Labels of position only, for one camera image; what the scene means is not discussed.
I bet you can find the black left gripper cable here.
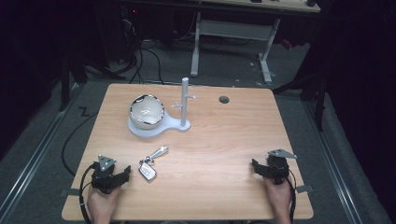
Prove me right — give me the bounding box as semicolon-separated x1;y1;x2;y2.
78;161;98;224

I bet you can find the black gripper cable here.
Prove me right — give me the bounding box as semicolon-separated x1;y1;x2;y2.
284;169;297;224
78;161;98;224

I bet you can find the car key with silver keychain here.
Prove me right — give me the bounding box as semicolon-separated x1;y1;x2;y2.
138;145;170;183

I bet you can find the black metal stand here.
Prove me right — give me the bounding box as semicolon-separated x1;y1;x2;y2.
272;46;331;133
57;52;125;113

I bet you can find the silver metal bowl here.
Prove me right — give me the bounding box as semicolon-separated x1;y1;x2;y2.
128;93;165;131

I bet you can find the bundle of black floor cables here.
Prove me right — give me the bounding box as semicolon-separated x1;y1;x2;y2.
120;18;166;86

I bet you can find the white key holder stand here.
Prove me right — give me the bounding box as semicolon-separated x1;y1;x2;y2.
127;77;197;139

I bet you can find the metal floor rail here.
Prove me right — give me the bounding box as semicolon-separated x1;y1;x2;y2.
0;82;82;220
303;101;364;224

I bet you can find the person's left hand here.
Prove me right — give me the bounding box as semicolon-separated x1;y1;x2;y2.
87;185;122;218

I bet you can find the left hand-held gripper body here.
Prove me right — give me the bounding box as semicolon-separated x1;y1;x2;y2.
90;154;125;195

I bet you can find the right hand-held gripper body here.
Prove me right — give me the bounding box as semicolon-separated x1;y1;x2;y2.
262;148;298;186

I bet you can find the black floor cable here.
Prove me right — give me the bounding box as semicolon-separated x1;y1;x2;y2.
61;106;100;176

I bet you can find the person's right hand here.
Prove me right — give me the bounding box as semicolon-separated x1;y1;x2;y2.
263;176;293;210

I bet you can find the white frame wooden desk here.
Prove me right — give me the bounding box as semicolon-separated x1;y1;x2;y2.
189;0;321;84

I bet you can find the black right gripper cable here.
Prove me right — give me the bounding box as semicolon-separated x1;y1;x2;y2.
284;169;297;224

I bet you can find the dark computer equipment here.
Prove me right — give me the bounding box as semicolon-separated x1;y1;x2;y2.
120;4;148;63

